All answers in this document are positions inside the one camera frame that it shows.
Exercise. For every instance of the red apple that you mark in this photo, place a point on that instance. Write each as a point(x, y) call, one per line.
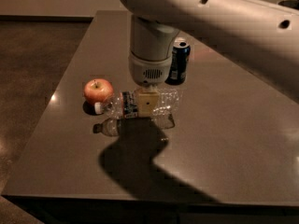
point(97, 90)

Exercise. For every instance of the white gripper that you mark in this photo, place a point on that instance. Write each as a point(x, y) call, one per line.
point(150, 69)

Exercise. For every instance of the blue soda can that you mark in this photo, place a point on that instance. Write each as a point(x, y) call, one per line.
point(180, 58)

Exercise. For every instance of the clear plastic water bottle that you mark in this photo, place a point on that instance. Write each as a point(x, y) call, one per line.
point(124, 106)

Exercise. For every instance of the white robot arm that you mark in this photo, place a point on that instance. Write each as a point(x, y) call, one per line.
point(261, 37)

